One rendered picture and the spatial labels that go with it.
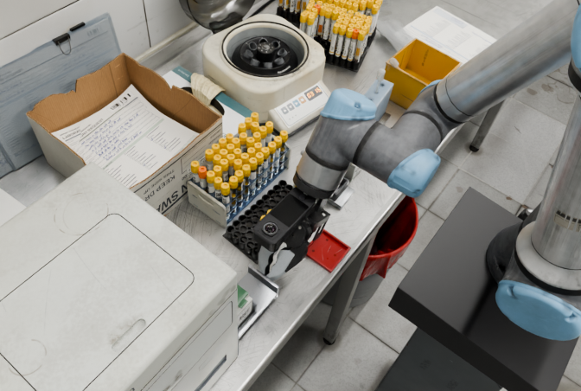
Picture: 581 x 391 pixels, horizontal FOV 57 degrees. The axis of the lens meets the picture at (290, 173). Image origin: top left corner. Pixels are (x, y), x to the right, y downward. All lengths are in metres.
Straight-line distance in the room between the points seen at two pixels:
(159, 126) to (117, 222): 0.46
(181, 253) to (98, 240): 0.10
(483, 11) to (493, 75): 0.99
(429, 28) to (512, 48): 0.85
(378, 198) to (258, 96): 0.33
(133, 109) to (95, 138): 0.11
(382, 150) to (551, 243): 0.25
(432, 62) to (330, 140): 0.64
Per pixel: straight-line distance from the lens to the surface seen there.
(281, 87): 1.16
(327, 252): 1.04
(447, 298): 0.97
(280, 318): 0.97
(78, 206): 0.75
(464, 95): 0.81
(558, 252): 0.74
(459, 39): 1.58
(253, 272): 0.95
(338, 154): 0.81
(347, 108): 0.78
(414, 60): 1.41
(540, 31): 0.73
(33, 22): 1.12
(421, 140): 0.81
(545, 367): 1.00
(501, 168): 2.56
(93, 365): 0.64
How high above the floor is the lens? 1.76
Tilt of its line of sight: 51 degrees down
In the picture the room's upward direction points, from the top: 7 degrees clockwise
